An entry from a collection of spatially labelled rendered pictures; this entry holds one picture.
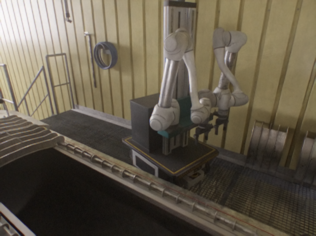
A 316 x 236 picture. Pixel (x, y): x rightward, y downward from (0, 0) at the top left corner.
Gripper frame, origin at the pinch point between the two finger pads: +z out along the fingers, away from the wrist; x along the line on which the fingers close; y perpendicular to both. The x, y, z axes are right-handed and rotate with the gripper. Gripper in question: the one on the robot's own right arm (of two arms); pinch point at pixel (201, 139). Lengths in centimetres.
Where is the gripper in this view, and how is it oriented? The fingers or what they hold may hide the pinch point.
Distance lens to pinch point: 191.9
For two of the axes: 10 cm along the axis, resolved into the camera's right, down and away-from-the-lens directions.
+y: -6.5, -3.0, 7.0
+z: 0.0, 9.2, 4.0
